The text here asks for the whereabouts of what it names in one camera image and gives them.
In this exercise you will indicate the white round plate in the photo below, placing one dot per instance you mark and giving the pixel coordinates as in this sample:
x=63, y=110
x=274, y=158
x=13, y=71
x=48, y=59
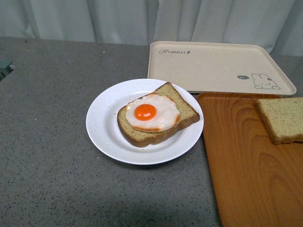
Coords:
x=103, y=130

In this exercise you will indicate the bread slice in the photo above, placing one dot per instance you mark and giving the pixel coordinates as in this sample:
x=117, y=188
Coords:
x=283, y=118
x=185, y=103

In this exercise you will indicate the fried egg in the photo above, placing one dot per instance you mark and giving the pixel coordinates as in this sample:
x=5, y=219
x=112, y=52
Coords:
x=152, y=113

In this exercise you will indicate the beige rabbit tray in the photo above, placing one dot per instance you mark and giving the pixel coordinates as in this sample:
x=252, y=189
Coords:
x=216, y=67

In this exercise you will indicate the brown wooden tray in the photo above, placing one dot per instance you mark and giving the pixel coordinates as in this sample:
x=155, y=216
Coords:
x=256, y=183

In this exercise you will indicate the grey-white curtain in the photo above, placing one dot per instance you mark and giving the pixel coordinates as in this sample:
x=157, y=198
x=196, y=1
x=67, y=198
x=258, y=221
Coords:
x=275, y=25

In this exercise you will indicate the teal dish rack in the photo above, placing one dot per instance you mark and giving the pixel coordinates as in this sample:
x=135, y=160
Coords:
x=6, y=68

